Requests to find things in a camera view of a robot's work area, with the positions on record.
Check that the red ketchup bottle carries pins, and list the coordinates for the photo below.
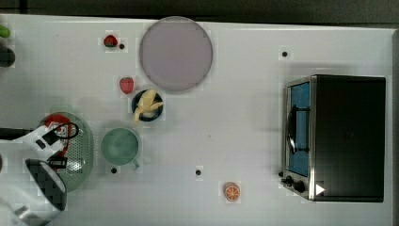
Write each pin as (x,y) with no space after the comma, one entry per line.
(63,129)

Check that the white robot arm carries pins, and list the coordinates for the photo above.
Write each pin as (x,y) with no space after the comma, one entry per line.
(30,185)

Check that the green oval strainer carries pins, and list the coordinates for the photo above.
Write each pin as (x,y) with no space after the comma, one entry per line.
(80,153)

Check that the dark blue bowl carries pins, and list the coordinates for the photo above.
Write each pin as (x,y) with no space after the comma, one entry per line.
(150,116)

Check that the peeled toy banana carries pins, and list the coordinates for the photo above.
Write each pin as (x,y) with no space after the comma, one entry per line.
(146,104)

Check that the grey round plate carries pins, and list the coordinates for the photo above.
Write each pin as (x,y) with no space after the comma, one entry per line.
(176,53)

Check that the red toy strawberry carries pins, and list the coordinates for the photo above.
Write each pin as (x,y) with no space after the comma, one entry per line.
(127,85)

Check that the orange slice toy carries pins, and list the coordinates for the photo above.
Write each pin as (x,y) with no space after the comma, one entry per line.
(231,191)

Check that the green mug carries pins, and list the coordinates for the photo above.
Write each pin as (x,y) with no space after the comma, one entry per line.
(121,147)

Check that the small dark strawberry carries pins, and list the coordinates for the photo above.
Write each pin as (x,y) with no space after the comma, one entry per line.
(110,41)

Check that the silver toaster oven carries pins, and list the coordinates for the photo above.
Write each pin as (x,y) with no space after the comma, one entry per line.
(335,138)

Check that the green object at edge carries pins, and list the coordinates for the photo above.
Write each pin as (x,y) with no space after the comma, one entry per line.
(4,32)

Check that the black cylinder post upper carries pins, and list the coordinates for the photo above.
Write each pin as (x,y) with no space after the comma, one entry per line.
(7,57)

